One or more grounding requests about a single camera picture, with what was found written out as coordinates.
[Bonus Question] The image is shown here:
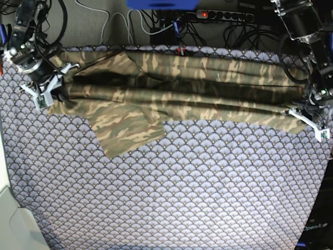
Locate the red and black clamp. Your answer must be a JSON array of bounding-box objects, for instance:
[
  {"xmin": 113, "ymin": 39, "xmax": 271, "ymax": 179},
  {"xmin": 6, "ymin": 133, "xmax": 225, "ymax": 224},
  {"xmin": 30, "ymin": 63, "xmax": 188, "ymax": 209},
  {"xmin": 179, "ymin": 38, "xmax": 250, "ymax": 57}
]
[{"xmin": 177, "ymin": 46, "xmax": 185, "ymax": 56}]

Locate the black electronics box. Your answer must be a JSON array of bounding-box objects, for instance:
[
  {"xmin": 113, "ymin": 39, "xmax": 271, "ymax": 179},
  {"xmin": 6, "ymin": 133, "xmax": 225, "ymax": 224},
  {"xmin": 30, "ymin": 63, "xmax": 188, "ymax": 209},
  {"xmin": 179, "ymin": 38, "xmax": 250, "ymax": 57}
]
[{"xmin": 150, "ymin": 28, "xmax": 177, "ymax": 45}]

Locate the black power strip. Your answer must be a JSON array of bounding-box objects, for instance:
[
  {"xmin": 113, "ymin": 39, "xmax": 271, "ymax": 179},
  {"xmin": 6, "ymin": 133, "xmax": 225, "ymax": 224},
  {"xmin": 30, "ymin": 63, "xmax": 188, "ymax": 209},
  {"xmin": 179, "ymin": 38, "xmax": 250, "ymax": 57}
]
[{"xmin": 196, "ymin": 10, "xmax": 255, "ymax": 23}]

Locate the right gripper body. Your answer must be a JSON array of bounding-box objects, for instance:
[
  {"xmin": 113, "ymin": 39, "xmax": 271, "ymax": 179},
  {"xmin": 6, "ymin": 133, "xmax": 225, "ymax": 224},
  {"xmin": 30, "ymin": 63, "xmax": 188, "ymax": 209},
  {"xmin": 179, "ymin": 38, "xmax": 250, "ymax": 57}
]
[{"xmin": 20, "ymin": 62, "xmax": 80, "ymax": 109}]

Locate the blue table clamp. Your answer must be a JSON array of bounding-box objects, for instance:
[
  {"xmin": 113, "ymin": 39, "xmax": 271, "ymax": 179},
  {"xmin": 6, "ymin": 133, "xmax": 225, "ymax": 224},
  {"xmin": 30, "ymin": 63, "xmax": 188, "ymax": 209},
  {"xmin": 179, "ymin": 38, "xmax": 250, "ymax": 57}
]
[{"xmin": 0, "ymin": 23, "xmax": 7, "ymax": 44}]

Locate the white plastic bin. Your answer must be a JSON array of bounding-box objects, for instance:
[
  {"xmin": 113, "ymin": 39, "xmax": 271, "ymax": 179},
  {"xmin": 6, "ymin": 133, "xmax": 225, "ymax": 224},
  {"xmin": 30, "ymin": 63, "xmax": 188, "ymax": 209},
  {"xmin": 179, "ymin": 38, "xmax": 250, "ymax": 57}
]
[{"xmin": 0, "ymin": 130, "xmax": 50, "ymax": 250}]

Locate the blue camera mount bar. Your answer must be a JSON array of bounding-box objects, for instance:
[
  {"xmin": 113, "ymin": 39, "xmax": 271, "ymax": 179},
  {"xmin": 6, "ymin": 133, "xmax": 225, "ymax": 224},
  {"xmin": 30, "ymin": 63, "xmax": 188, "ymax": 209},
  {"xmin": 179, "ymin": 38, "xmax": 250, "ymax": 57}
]
[{"xmin": 126, "ymin": 0, "xmax": 198, "ymax": 10}]

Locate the purple fan-pattern tablecloth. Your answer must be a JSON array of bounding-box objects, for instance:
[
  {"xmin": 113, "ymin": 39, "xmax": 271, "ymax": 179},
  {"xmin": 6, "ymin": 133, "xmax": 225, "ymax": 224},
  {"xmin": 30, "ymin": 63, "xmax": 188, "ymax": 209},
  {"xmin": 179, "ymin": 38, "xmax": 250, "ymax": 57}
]
[{"xmin": 1, "ymin": 46, "xmax": 332, "ymax": 249}]

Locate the grey cable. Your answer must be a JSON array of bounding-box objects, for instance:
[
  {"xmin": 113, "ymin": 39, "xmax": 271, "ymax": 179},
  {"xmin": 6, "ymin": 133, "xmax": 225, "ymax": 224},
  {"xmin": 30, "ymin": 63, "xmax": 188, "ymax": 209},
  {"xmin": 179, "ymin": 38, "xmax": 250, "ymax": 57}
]
[{"xmin": 75, "ymin": 0, "xmax": 136, "ymax": 45}]

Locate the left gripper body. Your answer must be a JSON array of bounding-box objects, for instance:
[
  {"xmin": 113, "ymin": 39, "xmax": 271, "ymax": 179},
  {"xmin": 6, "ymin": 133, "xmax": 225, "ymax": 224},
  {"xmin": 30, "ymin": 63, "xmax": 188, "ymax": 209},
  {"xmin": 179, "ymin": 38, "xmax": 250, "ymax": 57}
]
[{"xmin": 283, "ymin": 90, "xmax": 332, "ymax": 142}]

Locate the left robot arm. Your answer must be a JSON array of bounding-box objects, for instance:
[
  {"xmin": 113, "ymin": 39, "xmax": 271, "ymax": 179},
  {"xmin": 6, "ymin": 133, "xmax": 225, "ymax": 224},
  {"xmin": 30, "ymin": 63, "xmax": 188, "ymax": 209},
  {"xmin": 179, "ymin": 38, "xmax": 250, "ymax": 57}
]
[{"xmin": 272, "ymin": 1, "xmax": 332, "ymax": 142}]

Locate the tangle of black cables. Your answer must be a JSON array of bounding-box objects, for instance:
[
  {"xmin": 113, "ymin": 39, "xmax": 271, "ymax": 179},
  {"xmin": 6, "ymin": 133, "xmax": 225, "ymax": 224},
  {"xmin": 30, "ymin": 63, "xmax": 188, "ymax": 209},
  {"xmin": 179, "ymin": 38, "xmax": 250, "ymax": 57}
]
[{"xmin": 179, "ymin": 18, "xmax": 284, "ymax": 50}]

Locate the black box labelled OpenArm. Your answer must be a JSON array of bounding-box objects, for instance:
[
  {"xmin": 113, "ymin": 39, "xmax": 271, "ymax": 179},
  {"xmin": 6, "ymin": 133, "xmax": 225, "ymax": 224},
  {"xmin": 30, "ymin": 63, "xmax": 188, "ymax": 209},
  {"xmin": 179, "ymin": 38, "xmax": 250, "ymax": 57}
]
[{"xmin": 295, "ymin": 159, "xmax": 332, "ymax": 249}]

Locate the camouflage T-shirt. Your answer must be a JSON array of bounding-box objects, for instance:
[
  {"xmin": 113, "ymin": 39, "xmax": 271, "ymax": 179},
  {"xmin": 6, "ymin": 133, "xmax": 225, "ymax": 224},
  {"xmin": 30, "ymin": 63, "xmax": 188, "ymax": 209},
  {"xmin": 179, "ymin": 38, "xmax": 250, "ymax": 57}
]
[{"xmin": 48, "ymin": 51, "xmax": 305, "ymax": 158}]

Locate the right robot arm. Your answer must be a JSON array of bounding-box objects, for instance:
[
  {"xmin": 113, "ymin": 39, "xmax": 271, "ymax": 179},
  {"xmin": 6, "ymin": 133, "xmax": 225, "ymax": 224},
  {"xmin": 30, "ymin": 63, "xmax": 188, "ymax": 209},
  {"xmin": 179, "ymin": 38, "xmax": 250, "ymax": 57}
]
[{"xmin": 1, "ymin": 1, "xmax": 79, "ymax": 110}]

